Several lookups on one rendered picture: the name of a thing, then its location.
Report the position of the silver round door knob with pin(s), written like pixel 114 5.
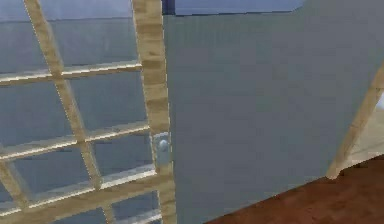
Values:
pixel 163 145

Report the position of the light wooden door frame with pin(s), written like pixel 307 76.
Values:
pixel 360 123

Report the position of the wooden glass-paned room door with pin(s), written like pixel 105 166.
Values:
pixel 153 83

